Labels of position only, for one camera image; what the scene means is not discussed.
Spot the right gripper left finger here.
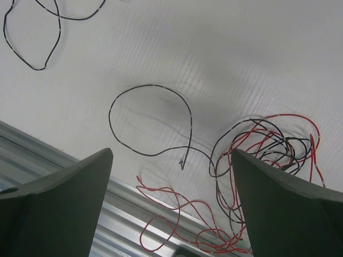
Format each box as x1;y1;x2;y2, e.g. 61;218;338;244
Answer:
1;148;113;256

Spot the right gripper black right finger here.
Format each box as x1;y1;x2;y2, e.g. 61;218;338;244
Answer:
232;149;342;256

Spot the red black cable bundle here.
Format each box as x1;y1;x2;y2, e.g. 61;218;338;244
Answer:
136;114;326;254

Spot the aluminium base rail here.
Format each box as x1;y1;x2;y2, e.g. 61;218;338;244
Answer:
1;123;250;256

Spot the long black cable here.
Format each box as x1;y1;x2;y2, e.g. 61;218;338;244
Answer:
2;0;107;71

